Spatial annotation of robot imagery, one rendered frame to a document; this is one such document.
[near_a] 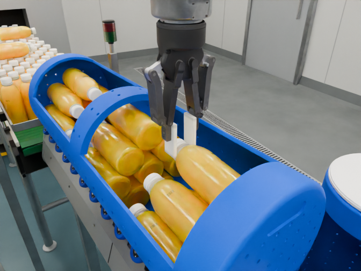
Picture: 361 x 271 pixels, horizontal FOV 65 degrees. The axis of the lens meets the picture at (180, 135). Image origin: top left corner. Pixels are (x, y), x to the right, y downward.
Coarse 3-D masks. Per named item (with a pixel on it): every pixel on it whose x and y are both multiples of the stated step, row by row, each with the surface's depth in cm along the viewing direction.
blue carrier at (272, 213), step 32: (64, 64) 96; (96, 64) 94; (32, 96) 89; (128, 96) 63; (96, 128) 61; (224, 160) 66; (256, 160) 55; (96, 192) 57; (224, 192) 37; (256, 192) 36; (288, 192) 36; (320, 192) 42; (128, 224) 47; (224, 224) 35; (256, 224) 33; (288, 224) 39; (320, 224) 49; (160, 256) 40; (192, 256) 35; (224, 256) 33; (256, 256) 37; (288, 256) 45
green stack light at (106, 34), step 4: (104, 32) 142; (108, 32) 142; (112, 32) 142; (104, 36) 144; (108, 36) 143; (112, 36) 143; (116, 36) 146; (104, 40) 146; (108, 40) 144; (112, 40) 144; (116, 40) 146
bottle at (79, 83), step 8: (64, 72) 94; (72, 72) 92; (80, 72) 91; (64, 80) 93; (72, 80) 89; (80, 80) 86; (88, 80) 85; (72, 88) 89; (80, 88) 85; (88, 88) 84; (80, 96) 86; (88, 96) 84
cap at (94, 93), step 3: (90, 90) 83; (93, 90) 82; (96, 90) 83; (99, 90) 83; (90, 93) 82; (93, 93) 82; (96, 93) 83; (99, 93) 84; (102, 93) 84; (90, 96) 82; (93, 96) 83; (96, 96) 83; (93, 99) 83
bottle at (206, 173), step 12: (180, 156) 50; (192, 156) 49; (204, 156) 48; (216, 156) 49; (180, 168) 50; (192, 168) 48; (204, 168) 47; (216, 168) 46; (228, 168) 46; (192, 180) 48; (204, 180) 46; (216, 180) 44; (228, 180) 44; (204, 192) 46; (216, 192) 44
